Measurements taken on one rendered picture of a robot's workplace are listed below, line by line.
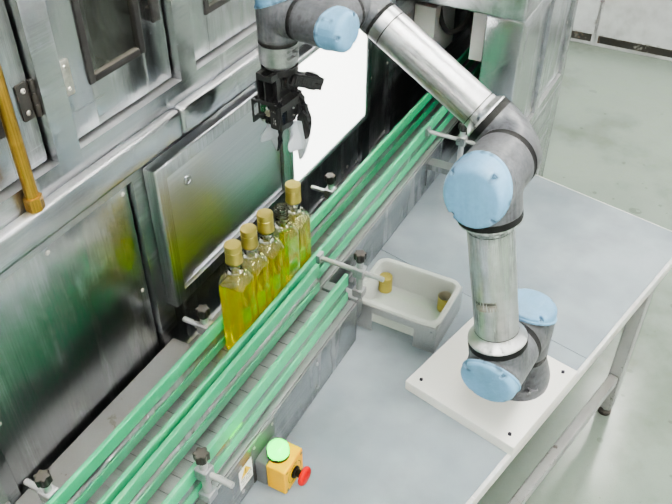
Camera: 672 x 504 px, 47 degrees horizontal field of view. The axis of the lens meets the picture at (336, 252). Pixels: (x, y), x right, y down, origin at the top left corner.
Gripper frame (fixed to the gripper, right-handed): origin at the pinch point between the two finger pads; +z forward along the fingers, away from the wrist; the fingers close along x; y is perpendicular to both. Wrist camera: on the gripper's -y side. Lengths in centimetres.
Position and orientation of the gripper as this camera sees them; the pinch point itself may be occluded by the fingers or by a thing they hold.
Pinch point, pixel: (290, 147)
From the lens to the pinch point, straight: 162.2
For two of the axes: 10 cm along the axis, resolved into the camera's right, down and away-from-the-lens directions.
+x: 8.4, 3.5, -4.2
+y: -5.5, 5.5, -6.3
